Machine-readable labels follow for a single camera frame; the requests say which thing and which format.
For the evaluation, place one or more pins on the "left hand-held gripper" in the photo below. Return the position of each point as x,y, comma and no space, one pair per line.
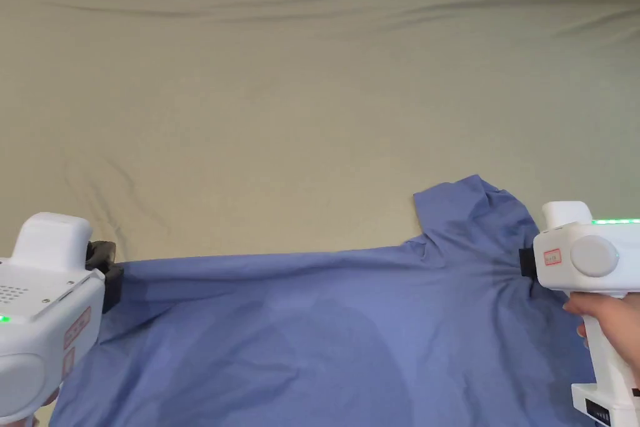
45,307

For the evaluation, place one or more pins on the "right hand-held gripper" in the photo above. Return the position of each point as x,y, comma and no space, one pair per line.
590,257

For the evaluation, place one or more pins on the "blue shirt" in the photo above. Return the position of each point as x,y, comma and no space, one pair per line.
310,332

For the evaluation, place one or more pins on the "person's right hand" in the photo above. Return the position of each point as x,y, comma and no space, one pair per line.
611,319

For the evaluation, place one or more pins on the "person's left hand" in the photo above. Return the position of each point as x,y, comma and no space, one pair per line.
44,401

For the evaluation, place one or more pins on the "bed with beige sheet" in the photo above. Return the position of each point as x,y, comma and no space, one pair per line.
280,112

